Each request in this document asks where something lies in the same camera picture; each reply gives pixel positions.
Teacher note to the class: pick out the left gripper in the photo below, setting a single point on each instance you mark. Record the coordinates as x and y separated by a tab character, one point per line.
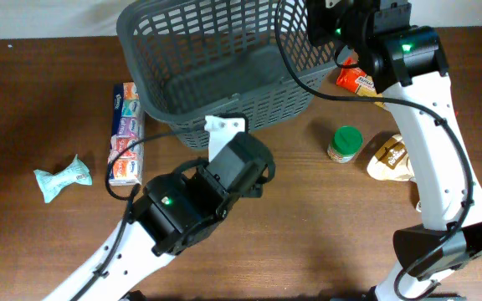
258	191

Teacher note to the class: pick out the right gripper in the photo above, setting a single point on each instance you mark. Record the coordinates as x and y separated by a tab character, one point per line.
318	12

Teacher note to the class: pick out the orange spaghetti packet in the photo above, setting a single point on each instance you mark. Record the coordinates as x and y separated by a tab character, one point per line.
358	82

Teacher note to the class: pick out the green lid glass jar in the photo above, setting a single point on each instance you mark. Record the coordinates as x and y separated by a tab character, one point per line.
345	144

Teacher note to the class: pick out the grey plastic basket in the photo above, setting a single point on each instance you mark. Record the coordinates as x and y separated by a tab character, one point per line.
191	59

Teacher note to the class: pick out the beige snack bag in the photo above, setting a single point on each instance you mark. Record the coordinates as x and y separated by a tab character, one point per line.
391	162

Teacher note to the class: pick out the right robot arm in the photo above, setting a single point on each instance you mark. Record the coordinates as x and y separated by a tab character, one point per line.
410	72

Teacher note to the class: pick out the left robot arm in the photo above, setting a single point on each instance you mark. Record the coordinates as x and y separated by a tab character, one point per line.
176	211

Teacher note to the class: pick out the colourful tissue pack box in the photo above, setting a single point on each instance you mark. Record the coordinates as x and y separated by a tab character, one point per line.
127	128

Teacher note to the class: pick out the crumpled mint green packet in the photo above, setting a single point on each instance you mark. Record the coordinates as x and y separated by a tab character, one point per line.
52	184

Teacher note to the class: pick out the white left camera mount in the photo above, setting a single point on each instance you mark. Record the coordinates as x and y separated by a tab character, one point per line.
222	129

